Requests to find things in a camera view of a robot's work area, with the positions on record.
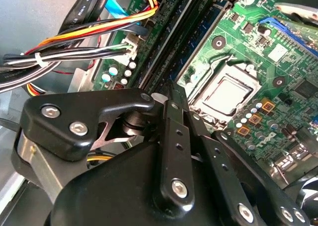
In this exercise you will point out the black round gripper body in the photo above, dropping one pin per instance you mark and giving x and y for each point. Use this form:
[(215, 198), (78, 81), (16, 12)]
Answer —
[(111, 191)]

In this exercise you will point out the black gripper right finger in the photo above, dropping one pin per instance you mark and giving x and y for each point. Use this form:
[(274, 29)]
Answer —
[(251, 176)]

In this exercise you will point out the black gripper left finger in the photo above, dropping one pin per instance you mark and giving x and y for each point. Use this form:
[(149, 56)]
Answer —
[(74, 106)]

